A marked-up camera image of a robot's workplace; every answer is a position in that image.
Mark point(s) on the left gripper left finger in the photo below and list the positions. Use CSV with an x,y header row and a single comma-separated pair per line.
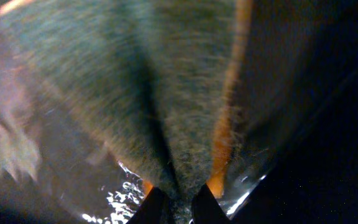
x,y
153,209

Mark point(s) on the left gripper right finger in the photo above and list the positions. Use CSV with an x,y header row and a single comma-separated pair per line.
x,y
206,210

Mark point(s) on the orange green scrub sponge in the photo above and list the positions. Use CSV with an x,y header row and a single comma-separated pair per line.
x,y
150,80

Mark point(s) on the rectangular black tray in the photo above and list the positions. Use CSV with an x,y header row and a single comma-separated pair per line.
x,y
295,130

